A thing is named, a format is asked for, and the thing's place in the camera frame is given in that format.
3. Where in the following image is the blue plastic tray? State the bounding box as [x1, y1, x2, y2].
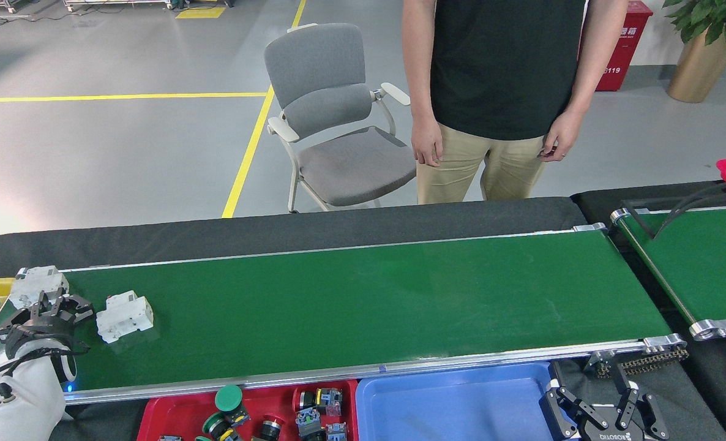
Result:
[356, 361, 575, 441]

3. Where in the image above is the grey office chair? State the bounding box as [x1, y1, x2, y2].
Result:
[263, 23, 417, 214]

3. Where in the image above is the yellow push button switch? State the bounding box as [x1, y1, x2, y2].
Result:
[294, 407, 322, 441]

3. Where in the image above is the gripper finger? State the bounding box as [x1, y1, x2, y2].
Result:
[51, 293, 95, 328]
[614, 367, 671, 439]
[541, 361, 612, 439]
[0, 293, 48, 344]

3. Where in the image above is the black cable over feeder conveyor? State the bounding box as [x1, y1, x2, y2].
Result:
[623, 181, 726, 241]

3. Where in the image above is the distant metal workbench frame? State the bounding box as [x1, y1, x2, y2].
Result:
[63, 0, 174, 12]

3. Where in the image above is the red fire extinguisher box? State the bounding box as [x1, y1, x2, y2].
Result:
[577, 0, 653, 92]

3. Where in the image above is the short green feeder conveyor belt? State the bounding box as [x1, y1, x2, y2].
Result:
[610, 202, 726, 341]

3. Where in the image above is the conveyor drive chain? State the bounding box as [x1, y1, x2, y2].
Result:
[608, 348, 689, 375]

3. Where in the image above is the potted plant in gold pot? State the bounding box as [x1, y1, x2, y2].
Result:
[663, 0, 726, 104]

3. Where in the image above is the person's right hand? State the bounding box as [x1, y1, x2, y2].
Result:
[411, 113, 444, 167]

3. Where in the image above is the green mushroom push button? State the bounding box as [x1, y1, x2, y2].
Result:
[215, 385, 250, 428]

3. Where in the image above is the red plastic tray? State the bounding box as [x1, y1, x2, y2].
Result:
[137, 380, 359, 441]

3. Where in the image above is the person's left hand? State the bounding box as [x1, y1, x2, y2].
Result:
[537, 109, 586, 163]

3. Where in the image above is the long green conveyor belt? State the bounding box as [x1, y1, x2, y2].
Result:
[0, 224, 688, 406]

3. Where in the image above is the white circuit breaker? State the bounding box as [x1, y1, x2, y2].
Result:
[95, 290, 154, 344]
[9, 265, 70, 310]

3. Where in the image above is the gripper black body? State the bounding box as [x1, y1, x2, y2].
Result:
[2, 318, 77, 362]
[574, 421, 653, 441]

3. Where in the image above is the person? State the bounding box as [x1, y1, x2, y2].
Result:
[402, 0, 630, 205]

